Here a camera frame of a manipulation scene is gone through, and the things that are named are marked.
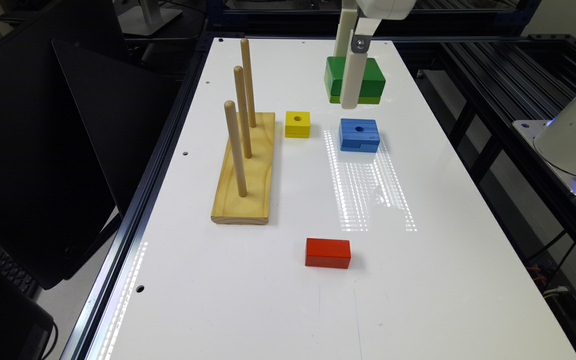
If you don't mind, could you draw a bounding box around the wooden peg base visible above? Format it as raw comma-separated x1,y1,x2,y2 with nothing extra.
211,112,275,225

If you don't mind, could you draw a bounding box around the blue wooden block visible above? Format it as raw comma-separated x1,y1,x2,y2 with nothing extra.
339,118,380,153

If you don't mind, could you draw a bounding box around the wooden peg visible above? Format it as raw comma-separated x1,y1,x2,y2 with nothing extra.
233,65,252,159
224,100,247,197
240,38,256,128

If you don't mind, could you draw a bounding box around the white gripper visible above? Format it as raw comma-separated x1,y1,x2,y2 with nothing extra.
333,0,416,109

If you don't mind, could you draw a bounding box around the black monitor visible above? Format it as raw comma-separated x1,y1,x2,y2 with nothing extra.
0,0,179,289

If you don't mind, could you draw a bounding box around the front wooden peg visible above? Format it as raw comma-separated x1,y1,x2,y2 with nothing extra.
224,100,247,197

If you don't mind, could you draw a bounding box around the silver monitor stand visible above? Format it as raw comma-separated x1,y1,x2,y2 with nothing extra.
118,0,183,36

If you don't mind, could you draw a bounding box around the green wooden block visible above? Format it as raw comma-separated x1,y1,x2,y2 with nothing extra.
324,57,386,104

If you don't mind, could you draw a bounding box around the middle wooden peg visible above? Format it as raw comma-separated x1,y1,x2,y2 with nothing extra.
233,65,252,159

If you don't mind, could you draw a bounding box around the black keyboard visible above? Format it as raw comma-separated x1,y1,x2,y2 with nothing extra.
0,248,38,299

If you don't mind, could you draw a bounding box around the rear wooden peg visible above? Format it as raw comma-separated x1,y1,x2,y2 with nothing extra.
240,38,256,128

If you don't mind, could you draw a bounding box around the red wooden block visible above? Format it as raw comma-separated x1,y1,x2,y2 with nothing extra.
305,238,352,269

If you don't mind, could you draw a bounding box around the yellow wooden block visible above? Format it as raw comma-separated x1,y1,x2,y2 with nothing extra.
285,111,311,138

